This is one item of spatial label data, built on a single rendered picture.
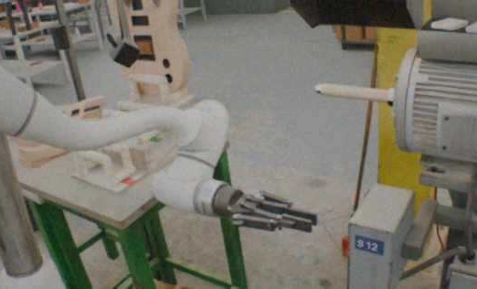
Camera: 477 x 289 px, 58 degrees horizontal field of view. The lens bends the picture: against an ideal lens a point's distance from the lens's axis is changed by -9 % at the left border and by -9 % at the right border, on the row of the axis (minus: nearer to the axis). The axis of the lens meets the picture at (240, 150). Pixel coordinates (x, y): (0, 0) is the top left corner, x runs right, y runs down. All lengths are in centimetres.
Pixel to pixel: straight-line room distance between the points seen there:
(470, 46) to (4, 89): 90
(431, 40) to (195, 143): 60
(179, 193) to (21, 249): 41
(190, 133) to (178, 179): 12
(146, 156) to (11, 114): 79
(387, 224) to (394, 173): 138
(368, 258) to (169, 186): 51
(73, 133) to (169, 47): 75
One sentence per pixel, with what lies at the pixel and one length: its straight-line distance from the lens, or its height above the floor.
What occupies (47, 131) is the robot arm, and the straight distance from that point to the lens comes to 92.
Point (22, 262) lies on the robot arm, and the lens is 119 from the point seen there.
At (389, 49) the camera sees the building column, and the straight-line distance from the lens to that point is 206.
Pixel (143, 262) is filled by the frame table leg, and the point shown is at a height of 74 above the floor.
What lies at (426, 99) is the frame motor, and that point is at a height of 130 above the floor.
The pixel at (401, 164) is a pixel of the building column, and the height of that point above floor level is 57.
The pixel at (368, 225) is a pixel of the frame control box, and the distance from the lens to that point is 92.
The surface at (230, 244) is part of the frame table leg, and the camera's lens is 195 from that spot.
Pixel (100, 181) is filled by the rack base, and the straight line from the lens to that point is 162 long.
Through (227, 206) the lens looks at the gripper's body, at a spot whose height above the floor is 108.
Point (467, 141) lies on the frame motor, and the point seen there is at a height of 123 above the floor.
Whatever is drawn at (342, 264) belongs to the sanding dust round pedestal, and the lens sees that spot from 252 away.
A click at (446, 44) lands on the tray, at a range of 101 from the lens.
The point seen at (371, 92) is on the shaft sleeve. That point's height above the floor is 126.
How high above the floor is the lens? 167
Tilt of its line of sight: 26 degrees down
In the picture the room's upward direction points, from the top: 8 degrees counter-clockwise
